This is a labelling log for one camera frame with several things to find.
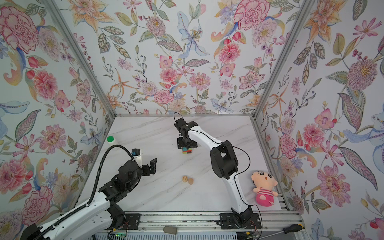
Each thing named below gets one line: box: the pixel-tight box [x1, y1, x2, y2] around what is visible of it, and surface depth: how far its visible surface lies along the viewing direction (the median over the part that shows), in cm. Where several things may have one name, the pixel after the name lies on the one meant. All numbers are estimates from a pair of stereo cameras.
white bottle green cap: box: [106, 135, 115, 143], surface depth 97 cm
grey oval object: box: [163, 226, 178, 235], surface depth 72 cm
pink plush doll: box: [251, 170, 278, 207], surface depth 81 cm
